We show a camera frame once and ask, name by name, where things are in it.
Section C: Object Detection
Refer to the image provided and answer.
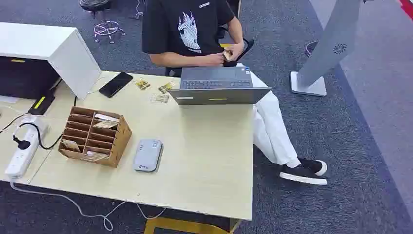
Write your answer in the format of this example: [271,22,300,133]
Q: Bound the white power cable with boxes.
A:
[9,181,167,232]

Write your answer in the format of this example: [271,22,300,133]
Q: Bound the purple round object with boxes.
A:
[304,41,319,58]

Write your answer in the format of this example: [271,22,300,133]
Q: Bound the beige printed card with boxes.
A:
[61,139,81,154]
[93,120,119,130]

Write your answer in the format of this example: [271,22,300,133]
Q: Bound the person's right hand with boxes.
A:
[206,52,226,67]

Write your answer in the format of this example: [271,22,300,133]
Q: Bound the wooden slotted card box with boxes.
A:
[58,106,133,168]

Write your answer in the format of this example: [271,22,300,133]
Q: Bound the black smartphone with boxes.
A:
[98,71,134,98]

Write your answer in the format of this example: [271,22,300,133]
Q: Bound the pale printed card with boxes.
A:
[80,152,111,162]

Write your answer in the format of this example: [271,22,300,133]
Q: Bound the person's left hand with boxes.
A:
[224,41,245,62]

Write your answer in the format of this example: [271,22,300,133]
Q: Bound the white cabinet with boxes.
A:
[0,21,102,101]

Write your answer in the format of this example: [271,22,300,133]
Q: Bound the person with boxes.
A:
[141,0,328,186]

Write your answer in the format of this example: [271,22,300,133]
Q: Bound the black plug with cable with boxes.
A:
[12,122,64,151]

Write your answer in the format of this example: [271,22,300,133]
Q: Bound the black box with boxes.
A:
[0,56,62,101]

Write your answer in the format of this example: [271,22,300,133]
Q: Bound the grey kiosk stand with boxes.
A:
[290,0,362,98]

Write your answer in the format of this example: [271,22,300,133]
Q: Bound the thin white phone cable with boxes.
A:
[86,76,111,95]

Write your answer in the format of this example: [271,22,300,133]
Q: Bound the yellow wooden stool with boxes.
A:
[144,217,243,234]

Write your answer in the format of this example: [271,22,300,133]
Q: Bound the black stool with chrome base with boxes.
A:
[79,0,127,45]

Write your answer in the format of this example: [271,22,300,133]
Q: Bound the white power strip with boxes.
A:
[4,124,49,180]

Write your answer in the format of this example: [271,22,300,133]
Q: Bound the grey laptop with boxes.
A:
[168,66,272,106]

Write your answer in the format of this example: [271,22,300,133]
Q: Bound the white card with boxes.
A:
[94,114,120,123]

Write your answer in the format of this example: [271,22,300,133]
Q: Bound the black device with yellow label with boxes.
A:
[28,91,56,116]

